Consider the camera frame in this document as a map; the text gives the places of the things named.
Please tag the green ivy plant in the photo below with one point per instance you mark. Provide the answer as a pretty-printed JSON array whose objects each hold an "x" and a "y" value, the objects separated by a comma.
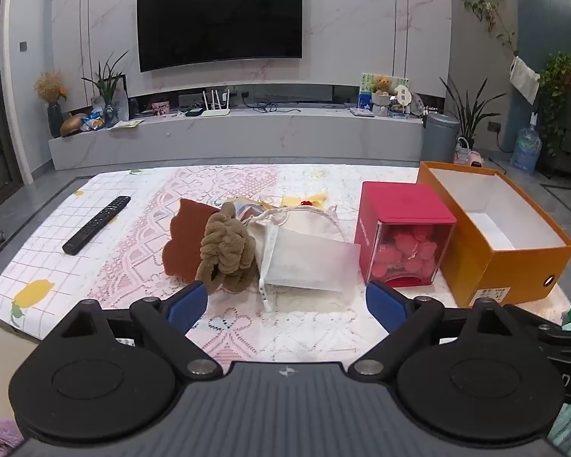
[{"x": 554, "y": 85}]

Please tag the blue snack bag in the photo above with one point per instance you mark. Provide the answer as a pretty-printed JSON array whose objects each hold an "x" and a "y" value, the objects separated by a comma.
[{"x": 94, "y": 121}]

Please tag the green picture card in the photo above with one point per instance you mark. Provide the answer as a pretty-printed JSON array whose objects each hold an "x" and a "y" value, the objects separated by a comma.
[{"x": 367, "y": 88}]

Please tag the woven pastel basket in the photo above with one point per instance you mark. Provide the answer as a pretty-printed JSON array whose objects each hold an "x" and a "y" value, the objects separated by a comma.
[{"x": 461, "y": 154}]

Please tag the white router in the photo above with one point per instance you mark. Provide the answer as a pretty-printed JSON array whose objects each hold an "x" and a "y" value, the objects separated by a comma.
[{"x": 216, "y": 110}]

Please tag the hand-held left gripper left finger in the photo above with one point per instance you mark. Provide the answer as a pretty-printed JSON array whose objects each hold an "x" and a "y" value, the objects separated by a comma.
[{"x": 190, "y": 304}]

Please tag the hanging vine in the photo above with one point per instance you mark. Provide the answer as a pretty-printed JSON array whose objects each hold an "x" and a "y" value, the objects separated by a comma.
[{"x": 487, "y": 12}]

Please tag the white round hand fan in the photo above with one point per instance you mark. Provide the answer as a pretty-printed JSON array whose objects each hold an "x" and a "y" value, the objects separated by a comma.
[{"x": 403, "y": 96}]

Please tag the red box of pink discs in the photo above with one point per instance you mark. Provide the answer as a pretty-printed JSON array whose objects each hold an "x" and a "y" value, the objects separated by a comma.
[{"x": 399, "y": 209}]

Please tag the yellow-green paper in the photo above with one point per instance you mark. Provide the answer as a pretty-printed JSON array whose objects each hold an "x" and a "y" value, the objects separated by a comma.
[{"x": 126, "y": 124}]

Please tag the brown leaf-shaped plush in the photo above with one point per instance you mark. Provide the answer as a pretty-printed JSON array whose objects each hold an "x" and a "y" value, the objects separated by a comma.
[{"x": 183, "y": 243}]

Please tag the white hanging cloth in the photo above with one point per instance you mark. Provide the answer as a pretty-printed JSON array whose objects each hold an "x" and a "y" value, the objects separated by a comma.
[{"x": 523, "y": 81}]

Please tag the dried flowers in dark vase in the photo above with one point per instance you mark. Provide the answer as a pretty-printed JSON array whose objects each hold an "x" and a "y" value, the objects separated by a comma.
[{"x": 51, "y": 97}]

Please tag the black remote control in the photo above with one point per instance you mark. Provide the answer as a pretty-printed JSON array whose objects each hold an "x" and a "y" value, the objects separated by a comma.
[{"x": 97, "y": 223}]

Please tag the snack wrapper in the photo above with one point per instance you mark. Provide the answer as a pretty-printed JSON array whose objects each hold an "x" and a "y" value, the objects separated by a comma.
[{"x": 247, "y": 210}]

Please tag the grey trash bin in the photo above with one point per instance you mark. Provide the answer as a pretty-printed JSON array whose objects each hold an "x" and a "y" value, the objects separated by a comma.
[{"x": 441, "y": 138}]

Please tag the blue water jug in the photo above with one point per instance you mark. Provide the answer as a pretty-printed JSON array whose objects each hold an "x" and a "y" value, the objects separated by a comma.
[{"x": 526, "y": 150}]

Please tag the brown chunky yarn plush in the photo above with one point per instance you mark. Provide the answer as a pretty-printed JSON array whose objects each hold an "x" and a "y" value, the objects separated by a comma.
[{"x": 226, "y": 247}]

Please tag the white marble television console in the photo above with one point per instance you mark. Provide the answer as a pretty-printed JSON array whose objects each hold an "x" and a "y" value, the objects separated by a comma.
[{"x": 247, "y": 135}]

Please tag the pink small heater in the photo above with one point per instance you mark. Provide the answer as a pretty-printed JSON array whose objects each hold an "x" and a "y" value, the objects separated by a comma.
[{"x": 476, "y": 158}]

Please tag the golden brown ornament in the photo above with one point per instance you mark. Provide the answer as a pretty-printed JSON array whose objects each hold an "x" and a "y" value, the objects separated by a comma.
[{"x": 74, "y": 124}]

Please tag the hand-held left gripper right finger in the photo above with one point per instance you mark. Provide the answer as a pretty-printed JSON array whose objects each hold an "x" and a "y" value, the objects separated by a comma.
[{"x": 384, "y": 304}]

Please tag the long-leaf potted plant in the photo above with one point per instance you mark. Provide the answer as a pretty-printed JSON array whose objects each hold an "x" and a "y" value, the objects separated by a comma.
[{"x": 471, "y": 114}]

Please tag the green plant in glass vase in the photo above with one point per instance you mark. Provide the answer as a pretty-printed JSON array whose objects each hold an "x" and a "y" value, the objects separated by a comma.
[{"x": 108, "y": 90}]

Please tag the yellow cloth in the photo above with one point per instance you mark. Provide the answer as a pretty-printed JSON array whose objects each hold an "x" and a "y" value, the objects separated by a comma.
[{"x": 292, "y": 200}]

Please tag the orange cardboard box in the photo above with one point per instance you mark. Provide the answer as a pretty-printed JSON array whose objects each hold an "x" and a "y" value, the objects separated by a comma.
[{"x": 514, "y": 266}]

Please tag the brown teddy bear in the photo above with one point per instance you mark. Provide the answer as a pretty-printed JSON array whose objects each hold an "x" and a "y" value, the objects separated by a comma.
[{"x": 382, "y": 93}]

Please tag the pink card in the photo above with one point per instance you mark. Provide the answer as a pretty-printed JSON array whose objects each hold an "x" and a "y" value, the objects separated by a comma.
[{"x": 161, "y": 108}]

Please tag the black set-top box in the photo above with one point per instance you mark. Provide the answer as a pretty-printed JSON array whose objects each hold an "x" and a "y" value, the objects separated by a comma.
[{"x": 194, "y": 113}]

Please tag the black wall television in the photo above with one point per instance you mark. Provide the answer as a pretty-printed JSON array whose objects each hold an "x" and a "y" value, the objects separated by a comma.
[{"x": 219, "y": 16}]

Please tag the wall socket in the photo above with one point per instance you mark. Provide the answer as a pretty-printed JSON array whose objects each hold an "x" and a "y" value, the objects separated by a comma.
[{"x": 494, "y": 127}]

